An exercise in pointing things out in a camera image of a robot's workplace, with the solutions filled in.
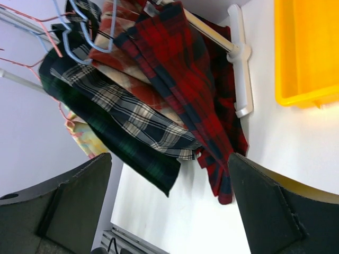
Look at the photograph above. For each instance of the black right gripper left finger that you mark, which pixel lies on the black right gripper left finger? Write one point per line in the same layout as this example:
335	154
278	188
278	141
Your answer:
59	215

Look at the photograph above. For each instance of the pink hanger of navy skirt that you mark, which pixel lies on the pink hanger of navy skirt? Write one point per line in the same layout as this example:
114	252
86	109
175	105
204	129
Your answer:
30	25

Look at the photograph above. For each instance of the pastel floral skirt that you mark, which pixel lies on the pastel floral skirt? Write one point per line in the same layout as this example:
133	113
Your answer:
83	135

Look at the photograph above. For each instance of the blue hanger of green skirt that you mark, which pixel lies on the blue hanger of green skirt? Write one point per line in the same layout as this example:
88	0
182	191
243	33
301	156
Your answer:
44	35

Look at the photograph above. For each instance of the dark green plaid skirt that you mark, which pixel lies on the dark green plaid skirt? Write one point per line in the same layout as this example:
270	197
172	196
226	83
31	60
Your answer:
159	169

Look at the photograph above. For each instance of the white metal clothes rack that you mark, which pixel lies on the white metal clothes rack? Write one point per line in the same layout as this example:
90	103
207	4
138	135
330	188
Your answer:
239	52

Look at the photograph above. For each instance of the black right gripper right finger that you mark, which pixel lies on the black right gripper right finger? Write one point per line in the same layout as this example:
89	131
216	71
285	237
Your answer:
282	215

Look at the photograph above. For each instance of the yellow plastic bin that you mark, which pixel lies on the yellow plastic bin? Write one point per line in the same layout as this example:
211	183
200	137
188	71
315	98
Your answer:
306	53

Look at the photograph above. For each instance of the navy white plaid skirt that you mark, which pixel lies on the navy white plaid skirt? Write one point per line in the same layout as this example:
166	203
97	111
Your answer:
135	117

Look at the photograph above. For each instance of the rust beige plaid skirt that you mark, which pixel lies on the rust beige plaid skirt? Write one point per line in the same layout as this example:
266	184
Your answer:
121	68

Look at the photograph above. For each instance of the red navy plaid skirt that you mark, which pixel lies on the red navy plaid skirt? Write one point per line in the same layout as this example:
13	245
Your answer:
192	74

